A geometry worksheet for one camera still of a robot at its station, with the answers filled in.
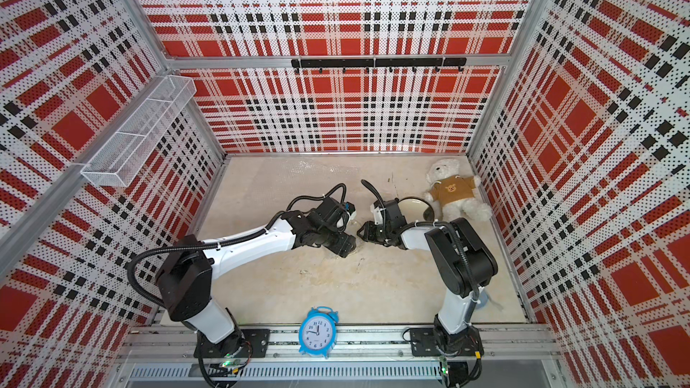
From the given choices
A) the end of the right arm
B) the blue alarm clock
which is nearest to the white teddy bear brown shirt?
the end of the right arm

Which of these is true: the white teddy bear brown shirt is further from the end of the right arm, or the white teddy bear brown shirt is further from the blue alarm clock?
the blue alarm clock

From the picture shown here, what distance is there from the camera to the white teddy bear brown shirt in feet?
3.16

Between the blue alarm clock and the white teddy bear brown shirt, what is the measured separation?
0.53 metres

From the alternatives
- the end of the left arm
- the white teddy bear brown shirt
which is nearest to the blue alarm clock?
the end of the left arm

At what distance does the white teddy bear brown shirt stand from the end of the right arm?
0.88 ft

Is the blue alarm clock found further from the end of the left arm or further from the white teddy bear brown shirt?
the white teddy bear brown shirt

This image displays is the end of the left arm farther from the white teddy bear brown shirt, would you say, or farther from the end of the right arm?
the white teddy bear brown shirt

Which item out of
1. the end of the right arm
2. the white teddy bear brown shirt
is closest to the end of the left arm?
the end of the right arm

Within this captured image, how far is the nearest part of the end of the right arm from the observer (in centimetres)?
73

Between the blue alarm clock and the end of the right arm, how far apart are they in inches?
10.2

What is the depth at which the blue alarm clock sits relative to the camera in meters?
0.73
